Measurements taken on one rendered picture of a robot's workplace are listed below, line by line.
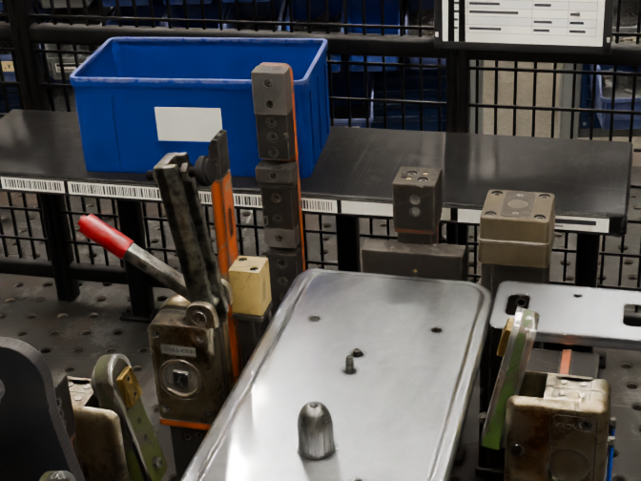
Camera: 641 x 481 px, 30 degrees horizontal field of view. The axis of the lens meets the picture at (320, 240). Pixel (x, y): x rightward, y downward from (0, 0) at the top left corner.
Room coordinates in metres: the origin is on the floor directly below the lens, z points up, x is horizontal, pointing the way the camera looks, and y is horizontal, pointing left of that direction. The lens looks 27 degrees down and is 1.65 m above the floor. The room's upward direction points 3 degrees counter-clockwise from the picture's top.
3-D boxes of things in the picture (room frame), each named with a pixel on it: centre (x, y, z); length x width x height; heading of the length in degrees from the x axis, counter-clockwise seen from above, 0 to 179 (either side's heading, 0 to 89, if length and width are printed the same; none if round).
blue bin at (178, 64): (1.48, 0.14, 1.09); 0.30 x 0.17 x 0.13; 78
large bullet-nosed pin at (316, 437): (0.86, 0.01, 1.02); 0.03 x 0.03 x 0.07
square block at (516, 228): (1.20, -0.22, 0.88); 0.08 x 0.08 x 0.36; 74
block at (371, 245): (1.23, -0.11, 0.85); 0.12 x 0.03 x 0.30; 74
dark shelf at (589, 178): (1.45, 0.05, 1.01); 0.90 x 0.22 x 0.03; 74
